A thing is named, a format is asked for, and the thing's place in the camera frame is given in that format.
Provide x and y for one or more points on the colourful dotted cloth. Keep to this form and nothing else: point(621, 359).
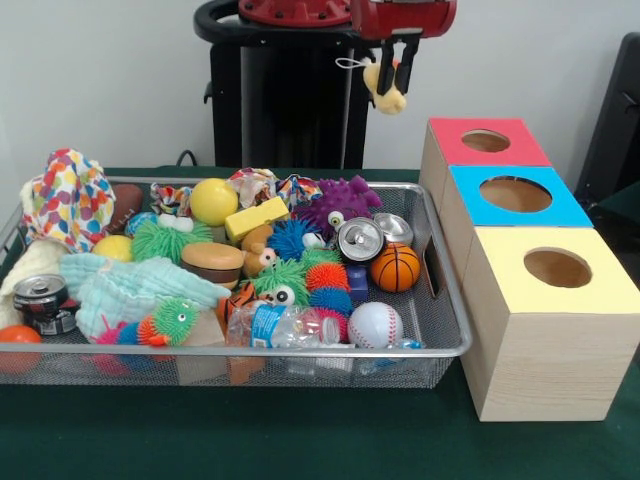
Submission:
point(67, 200)

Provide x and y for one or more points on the wooden box with three holes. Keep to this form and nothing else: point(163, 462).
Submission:
point(550, 350)

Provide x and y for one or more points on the small toy basketball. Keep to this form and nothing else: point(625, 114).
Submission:
point(396, 267)

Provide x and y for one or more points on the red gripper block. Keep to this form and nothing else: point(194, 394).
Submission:
point(400, 17)

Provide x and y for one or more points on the toy hamburger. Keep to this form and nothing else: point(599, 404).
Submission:
point(212, 262)

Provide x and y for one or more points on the shallow clear mesh bin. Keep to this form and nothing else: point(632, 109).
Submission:
point(150, 367)

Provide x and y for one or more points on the crushed clear plastic bottle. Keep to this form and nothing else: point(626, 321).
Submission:
point(280, 325)

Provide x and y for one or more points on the black monitor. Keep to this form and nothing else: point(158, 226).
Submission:
point(615, 125)

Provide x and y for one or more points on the yellow plush toy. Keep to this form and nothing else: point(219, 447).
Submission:
point(390, 102)

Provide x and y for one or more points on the black soda can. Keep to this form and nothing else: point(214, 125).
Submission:
point(42, 302)

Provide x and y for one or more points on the white dimpled ball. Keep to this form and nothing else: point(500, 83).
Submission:
point(375, 325)

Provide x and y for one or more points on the green fuzzy toy with eyes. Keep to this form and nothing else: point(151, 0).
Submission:
point(167, 240)

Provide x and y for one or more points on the dark green tablecloth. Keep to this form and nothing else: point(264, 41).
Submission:
point(622, 212)
point(250, 435)

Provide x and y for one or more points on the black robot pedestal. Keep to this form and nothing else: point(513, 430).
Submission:
point(290, 100)

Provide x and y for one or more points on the mint green cloth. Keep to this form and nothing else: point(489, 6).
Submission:
point(135, 290)

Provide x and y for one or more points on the purple spiky toy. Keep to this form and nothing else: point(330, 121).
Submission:
point(347, 200)

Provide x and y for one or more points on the crushed red soda can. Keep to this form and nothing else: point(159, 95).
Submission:
point(360, 240)

